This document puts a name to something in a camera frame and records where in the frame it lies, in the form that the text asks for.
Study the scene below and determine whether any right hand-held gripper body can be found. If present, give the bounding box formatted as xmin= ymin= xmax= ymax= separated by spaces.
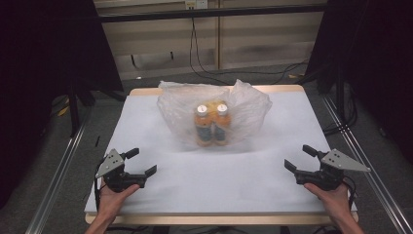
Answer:
xmin=293 ymin=148 xmax=372 ymax=192

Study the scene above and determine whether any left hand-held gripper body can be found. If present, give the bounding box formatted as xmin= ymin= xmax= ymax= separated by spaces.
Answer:
xmin=94 ymin=148 xmax=148 ymax=193

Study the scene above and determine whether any orange juice bottle white cap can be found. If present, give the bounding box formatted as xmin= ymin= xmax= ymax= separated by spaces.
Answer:
xmin=193 ymin=103 xmax=214 ymax=147
xmin=212 ymin=102 xmax=233 ymax=146

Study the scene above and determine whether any clear plastic bag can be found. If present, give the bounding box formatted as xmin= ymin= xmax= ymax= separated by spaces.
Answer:
xmin=156 ymin=78 xmax=274 ymax=151

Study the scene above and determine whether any person's left hand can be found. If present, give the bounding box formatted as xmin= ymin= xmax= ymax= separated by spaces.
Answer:
xmin=96 ymin=182 xmax=141 ymax=222

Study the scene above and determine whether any person's right hand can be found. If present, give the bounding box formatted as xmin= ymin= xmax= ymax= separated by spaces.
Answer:
xmin=303 ymin=181 xmax=354 ymax=222

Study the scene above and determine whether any white table mat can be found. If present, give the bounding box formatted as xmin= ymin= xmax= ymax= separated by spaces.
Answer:
xmin=84 ymin=91 xmax=358 ymax=215

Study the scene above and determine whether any black metal stand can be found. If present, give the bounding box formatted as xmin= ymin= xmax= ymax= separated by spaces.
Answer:
xmin=65 ymin=85 xmax=97 ymax=138

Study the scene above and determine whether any wooden table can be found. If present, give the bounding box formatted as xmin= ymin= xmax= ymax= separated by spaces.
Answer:
xmin=84 ymin=84 xmax=360 ymax=226

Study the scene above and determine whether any black curtain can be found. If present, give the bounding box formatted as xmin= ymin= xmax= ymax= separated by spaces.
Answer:
xmin=0 ymin=0 xmax=125 ymax=210
xmin=304 ymin=0 xmax=413 ymax=165

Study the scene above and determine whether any black horizontal bar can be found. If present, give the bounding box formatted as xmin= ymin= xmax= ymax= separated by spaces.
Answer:
xmin=96 ymin=3 xmax=329 ymax=23

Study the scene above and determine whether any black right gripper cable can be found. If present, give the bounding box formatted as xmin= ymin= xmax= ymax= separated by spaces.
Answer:
xmin=342 ymin=175 xmax=358 ymax=211

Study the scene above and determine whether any black cable bundle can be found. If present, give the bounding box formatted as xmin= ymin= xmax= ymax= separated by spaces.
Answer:
xmin=322 ymin=82 xmax=359 ymax=137

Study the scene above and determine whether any aluminium floor rail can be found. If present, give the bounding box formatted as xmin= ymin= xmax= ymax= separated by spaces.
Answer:
xmin=24 ymin=115 xmax=94 ymax=234
xmin=320 ymin=94 xmax=413 ymax=234

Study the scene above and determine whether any black floor cable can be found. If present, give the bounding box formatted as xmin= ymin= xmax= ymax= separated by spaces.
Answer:
xmin=207 ymin=58 xmax=310 ymax=86

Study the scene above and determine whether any black hanging cable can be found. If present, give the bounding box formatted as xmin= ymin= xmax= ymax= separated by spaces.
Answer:
xmin=188 ymin=17 xmax=230 ymax=86

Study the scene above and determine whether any white wall socket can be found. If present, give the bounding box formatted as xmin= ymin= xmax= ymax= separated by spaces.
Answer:
xmin=184 ymin=0 xmax=208 ymax=11

